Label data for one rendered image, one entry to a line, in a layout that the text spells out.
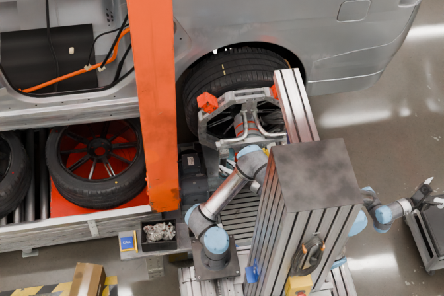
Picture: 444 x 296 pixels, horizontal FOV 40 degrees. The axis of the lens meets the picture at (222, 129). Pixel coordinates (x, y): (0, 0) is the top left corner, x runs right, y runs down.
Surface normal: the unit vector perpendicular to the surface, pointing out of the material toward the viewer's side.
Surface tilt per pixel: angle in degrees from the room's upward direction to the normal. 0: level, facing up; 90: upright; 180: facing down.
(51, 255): 0
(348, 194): 0
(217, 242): 7
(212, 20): 90
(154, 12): 90
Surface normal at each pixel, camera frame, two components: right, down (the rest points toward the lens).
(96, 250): 0.04, -0.56
